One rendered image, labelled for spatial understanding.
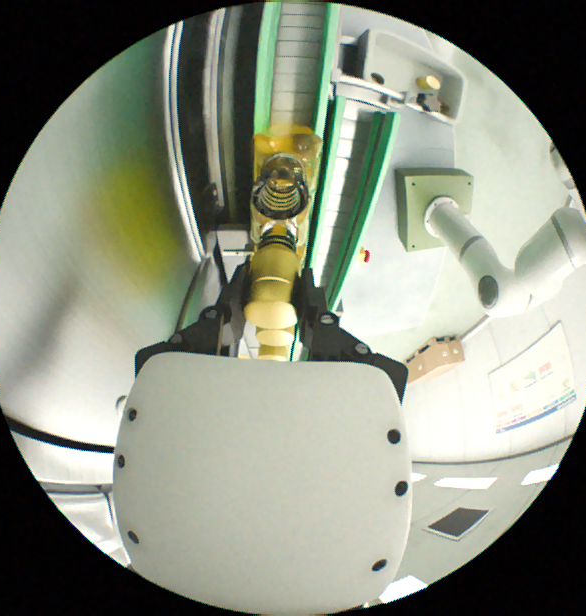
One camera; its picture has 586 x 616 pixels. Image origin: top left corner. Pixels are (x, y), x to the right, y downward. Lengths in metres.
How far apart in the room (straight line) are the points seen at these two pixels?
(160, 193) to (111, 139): 0.09
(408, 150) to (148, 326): 0.59
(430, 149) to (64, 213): 0.63
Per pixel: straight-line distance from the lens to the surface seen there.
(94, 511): 0.21
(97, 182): 0.17
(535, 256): 0.36
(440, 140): 0.61
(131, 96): 0.21
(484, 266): 0.42
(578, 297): 3.62
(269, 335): 0.17
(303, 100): 0.36
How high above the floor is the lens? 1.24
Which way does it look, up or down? 34 degrees down
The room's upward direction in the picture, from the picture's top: 179 degrees counter-clockwise
